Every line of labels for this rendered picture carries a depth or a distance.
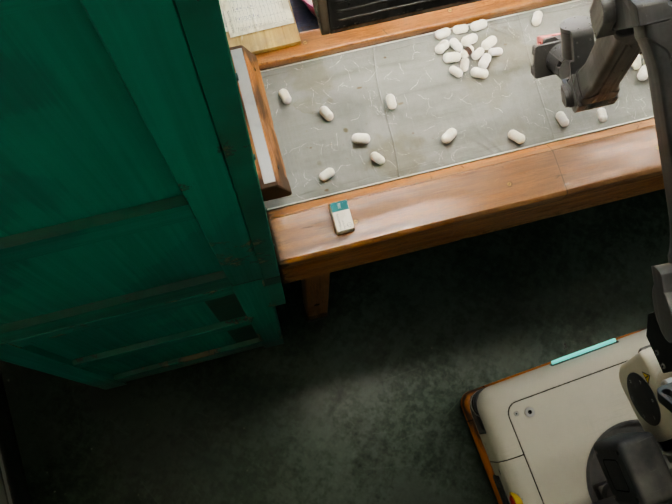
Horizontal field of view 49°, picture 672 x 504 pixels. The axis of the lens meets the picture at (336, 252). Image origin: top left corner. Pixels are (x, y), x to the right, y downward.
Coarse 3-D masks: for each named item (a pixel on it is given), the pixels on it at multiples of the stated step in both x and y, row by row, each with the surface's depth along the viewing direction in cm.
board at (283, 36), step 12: (288, 0) 154; (288, 24) 153; (228, 36) 152; (240, 36) 152; (252, 36) 152; (264, 36) 152; (276, 36) 152; (288, 36) 152; (252, 48) 151; (264, 48) 151; (276, 48) 152
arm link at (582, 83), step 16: (608, 0) 90; (592, 16) 95; (608, 16) 90; (608, 32) 94; (624, 32) 95; (592, 48) 112; (608, 48) 103; (624, 48) 100; (592, 64) 114; (608, 64) 106; (624, 64) 106; (576, 80) 123; (592, 80) 116; (608, 80) 113; (576, 96) 125; (592, 96) 121; (608, 96) 122; (576, 112) 129
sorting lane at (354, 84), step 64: (576, 0) 160; (320, 64) 155; (384, 64) 155; (448, 64) 155; (512, 64) 156; (320, 128) 151; (384, 128) 151; (448, 128) 152; (512, 128) 152; (576, 128) 152; (320, 192) 147
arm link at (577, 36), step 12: (564, 24) 129; (576, 24) 128; (588, 24) 127; (564, 36) 128; (576, 36) 126; (588, 36) 126; (564, 48) 130; (576, 48) 127; (588, 48) 127; (576, 60) 128; (564, 84) 129; (564, 96) 128
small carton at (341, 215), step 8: (344, 200) 142; (336, 208) 142; (344, 208) 142; (336, 216) 142; (344, 216) 142; (336, 224) 141; (344, 224) 141; (352, 224) 141; (336, 232) 142; (344, 232) 142
